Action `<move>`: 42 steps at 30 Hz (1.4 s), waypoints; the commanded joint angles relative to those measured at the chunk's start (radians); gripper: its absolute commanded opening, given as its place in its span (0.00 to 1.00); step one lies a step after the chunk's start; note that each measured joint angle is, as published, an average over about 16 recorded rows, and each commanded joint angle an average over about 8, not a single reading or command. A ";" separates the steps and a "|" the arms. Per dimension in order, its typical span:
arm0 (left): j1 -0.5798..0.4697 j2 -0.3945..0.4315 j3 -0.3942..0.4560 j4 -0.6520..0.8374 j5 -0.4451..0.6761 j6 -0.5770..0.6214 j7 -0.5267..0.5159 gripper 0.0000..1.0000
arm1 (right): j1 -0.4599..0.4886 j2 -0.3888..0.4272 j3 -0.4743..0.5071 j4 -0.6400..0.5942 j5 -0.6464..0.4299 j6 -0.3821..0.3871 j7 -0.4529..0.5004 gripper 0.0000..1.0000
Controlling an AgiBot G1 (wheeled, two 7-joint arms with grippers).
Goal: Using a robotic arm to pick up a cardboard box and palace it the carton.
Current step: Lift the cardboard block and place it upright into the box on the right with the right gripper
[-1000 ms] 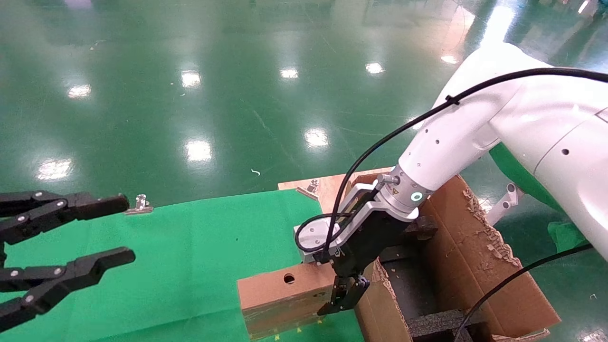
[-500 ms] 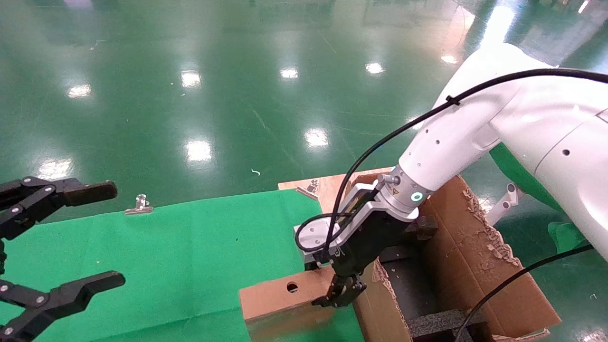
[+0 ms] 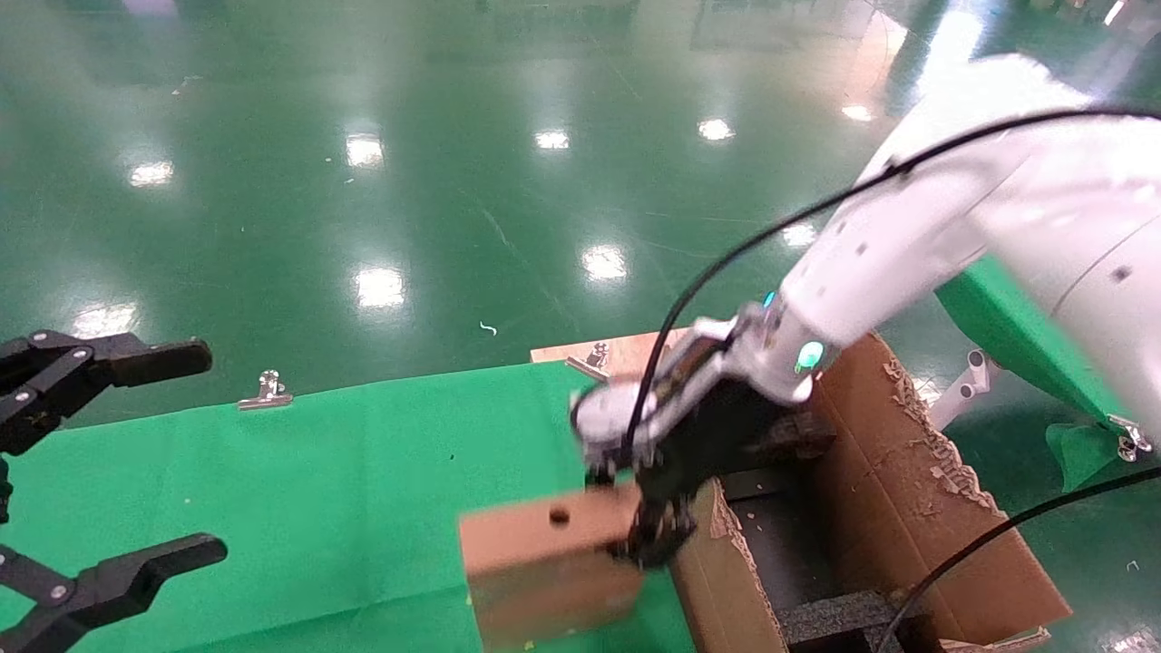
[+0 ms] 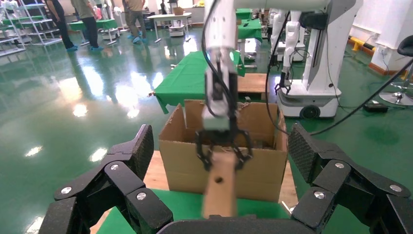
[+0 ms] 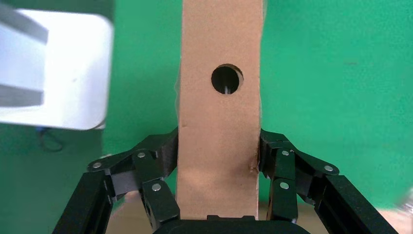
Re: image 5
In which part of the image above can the green tablecloth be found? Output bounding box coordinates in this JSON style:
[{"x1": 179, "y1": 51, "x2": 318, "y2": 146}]
[{"x1": 103, "y1": 0, "x2": 413, "y2": 214}]

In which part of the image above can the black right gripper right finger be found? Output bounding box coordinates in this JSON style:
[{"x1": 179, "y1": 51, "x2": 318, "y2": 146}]
[{"x1": 258, "y1": 129, "x2": 399, "y2": 234}]

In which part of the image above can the light wooden board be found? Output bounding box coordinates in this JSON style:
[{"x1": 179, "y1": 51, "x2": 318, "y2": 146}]
[{"x1": 375, "y1": 206, "x2": 413, "y2": 234}]

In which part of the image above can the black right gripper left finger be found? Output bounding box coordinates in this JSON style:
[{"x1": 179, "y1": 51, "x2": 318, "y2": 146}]
[{"x1": 53, "y1": 127, "x2": 181, "y2": 234}]

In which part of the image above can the white plastic block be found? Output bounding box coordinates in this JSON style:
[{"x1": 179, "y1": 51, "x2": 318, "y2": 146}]
[{"x1": 0, "y1": 8, "x2": 114, "y2": 131}]

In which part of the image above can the thin black cable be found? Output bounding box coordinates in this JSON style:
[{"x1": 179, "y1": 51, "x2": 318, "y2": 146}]
[{"x1": 38, "y1": 127, "x2": 64, "y2": 153}]

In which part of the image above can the small brown cardboard box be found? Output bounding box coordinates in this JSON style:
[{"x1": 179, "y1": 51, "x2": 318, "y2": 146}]
[{"x1": 175, "y1": 0, "x2": 266, "y2": 221}]

